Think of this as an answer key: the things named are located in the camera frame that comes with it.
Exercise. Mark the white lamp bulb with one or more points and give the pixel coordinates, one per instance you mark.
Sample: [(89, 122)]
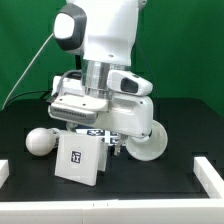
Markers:
[(41, 141)]

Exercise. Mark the white left border block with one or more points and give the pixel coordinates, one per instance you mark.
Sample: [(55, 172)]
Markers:
[(4, 171)]

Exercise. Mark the white lamp base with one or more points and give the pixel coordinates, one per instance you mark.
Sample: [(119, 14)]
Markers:
[(80, 157)]

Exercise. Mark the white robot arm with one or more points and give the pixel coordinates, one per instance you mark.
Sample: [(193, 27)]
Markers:
[(108, 96)]

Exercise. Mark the white border rail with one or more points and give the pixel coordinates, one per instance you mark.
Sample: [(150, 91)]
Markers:
[(162, 211), (209, 178)]

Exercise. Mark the white tag sheet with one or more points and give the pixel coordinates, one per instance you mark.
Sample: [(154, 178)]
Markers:
[(111, 138)]

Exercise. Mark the white lamp shade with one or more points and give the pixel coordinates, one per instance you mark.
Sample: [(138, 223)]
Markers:
[(150, 147)]

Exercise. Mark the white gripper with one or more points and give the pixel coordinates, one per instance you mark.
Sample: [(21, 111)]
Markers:
[(128, 111)]

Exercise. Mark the white front border rail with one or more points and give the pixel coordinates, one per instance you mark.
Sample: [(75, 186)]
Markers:
[(162, 211)]

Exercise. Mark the white right border rail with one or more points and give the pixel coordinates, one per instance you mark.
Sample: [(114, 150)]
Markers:
[(209, 178)]

